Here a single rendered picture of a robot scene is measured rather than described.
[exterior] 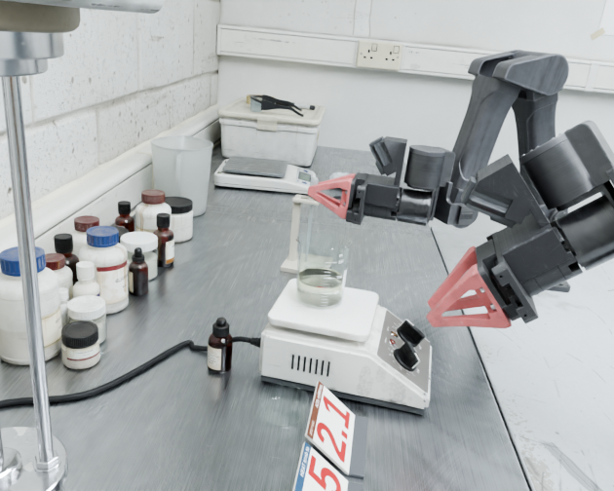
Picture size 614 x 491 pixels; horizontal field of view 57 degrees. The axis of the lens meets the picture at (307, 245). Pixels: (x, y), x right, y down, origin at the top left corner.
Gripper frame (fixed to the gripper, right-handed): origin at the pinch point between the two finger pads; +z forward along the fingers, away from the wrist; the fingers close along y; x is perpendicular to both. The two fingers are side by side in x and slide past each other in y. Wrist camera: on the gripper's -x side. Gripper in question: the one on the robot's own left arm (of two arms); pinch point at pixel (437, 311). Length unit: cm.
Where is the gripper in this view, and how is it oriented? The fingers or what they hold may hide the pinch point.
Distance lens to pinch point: 62.6
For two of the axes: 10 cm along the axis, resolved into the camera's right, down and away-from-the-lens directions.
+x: 5.6, 8.2, 1.5
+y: -2.3, 3.3, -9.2
